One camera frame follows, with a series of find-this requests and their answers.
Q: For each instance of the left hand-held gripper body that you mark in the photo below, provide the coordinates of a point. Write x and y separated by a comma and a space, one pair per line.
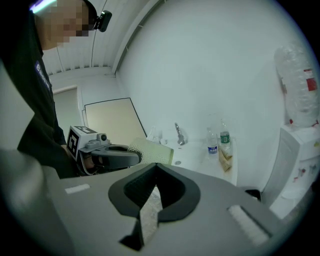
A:
75, 142

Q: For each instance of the person's left hand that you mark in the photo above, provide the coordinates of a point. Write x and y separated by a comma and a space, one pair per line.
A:
88, 162

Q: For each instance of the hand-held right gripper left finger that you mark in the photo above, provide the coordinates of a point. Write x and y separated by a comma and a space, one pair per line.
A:
95, 220

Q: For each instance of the person's head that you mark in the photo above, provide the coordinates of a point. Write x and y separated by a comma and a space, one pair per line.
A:
62, 22

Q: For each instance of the short beige tube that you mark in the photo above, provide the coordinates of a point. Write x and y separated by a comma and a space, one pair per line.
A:
228, 155

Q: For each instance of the metal sink drain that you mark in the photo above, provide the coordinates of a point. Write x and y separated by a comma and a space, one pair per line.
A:
178, 162

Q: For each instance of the chrome faucet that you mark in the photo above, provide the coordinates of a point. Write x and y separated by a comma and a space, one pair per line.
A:
180, 136

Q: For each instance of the small white cup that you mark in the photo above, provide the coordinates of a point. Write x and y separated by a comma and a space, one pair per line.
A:
164, 142

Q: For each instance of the black head-mounted camera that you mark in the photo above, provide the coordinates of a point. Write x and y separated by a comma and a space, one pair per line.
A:
103, 21

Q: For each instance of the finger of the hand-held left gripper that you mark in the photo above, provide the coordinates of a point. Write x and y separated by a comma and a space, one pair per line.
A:
120, 160
107, 147

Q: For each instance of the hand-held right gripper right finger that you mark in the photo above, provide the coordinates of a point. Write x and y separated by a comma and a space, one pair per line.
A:
212, 237

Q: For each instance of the white sink basin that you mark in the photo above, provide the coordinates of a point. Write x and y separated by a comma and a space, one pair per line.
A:
197, 160

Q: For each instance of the person's black shirt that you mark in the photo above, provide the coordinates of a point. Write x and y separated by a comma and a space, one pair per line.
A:
30, 100

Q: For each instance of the large clear water jug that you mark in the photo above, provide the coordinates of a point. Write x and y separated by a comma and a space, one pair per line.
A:
297, 85

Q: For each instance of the white plastic bag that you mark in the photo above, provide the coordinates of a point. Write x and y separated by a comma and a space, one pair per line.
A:
153, 136

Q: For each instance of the beige board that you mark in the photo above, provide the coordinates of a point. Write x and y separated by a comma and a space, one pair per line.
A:
112, 122

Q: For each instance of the green label water bottle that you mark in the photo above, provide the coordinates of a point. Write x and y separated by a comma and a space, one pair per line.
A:
225, 138

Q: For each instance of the white water dispenser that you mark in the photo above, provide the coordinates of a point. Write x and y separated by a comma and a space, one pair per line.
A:
287, 170

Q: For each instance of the yellow-green sponge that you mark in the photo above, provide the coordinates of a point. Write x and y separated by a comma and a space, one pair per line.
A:
152, 150

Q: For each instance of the blue label water bottle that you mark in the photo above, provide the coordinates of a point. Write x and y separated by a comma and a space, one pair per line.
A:
212, 147

